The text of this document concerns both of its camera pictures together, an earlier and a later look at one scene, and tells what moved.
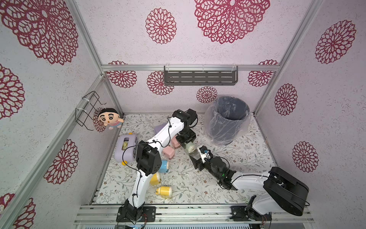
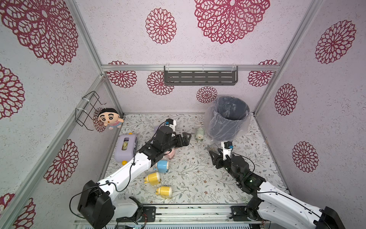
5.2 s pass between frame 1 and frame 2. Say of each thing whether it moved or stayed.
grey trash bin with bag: stayed
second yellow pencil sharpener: stayed
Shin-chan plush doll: stayed
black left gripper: moved
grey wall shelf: stayed
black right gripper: moved
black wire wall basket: stayed
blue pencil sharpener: stayed
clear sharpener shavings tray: moved
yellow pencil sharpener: stayed
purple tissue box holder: stayed
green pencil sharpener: moved
